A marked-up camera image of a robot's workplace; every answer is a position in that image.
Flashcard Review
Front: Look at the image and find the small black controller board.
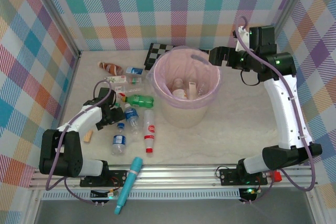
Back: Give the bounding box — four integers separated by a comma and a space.
239, 187, 257, 204
90, 189, 118, 200

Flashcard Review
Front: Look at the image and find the white opaque plastic bottle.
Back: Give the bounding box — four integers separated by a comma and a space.
172, 77, 184, 90

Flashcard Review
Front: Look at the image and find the teal marker pen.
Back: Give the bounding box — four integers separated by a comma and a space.
114, 157, 144, 216

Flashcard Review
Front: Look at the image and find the pink-lined waste bin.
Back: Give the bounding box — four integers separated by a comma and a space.
145, 45, 223, 109

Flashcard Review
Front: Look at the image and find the purple cable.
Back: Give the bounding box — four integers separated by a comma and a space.
46, 79, 116, 206
235, 16, 317, 205

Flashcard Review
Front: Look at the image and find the white slotted cable duct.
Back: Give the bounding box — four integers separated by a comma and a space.
41, 189, 242, 200

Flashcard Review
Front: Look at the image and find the blue label water bottle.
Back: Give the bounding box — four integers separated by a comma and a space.
111, 122, 127, 156
123, 103, 141, 134

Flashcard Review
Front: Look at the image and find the white green toothpaste box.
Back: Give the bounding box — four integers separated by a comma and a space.
103, 75, 127, 84

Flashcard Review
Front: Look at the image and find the beige waste bin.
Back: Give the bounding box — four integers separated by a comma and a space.
159, 87, 220, 130

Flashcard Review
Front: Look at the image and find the white bottle red cap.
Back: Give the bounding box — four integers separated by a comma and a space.
143, 109, 156, 154

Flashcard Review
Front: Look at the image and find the orange brown label coffee bottle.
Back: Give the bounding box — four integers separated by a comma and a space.
172, 89, 189, 99

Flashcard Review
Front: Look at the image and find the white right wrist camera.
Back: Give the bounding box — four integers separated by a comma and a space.
234, 26, 250, 52

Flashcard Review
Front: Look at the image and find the blue white carton box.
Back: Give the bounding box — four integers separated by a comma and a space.
125, 66, 144, 76

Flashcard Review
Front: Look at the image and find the small wooden block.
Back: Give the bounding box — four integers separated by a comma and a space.
83, 129, 95, 143

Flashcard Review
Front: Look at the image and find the thin black cable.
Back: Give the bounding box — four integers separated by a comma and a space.
240, 70, 261, 86

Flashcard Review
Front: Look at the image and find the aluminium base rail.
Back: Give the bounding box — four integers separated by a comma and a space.
28, 165, 318, 189

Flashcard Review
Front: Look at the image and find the aluminium frame post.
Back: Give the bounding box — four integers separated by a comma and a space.
270, 0, 316, 38
30, 0, 82, 62

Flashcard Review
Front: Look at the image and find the green plastic bottle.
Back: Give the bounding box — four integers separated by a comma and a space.
125, 94, 155, 109

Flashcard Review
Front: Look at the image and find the aluminium side rail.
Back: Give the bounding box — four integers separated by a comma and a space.
48, 52, 82, 141

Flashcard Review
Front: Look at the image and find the small brown drink bottle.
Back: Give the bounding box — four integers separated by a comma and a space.
98, 61, 124, 76

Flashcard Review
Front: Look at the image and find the black white chessboard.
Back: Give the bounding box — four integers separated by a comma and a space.
143, 42, 211, 72

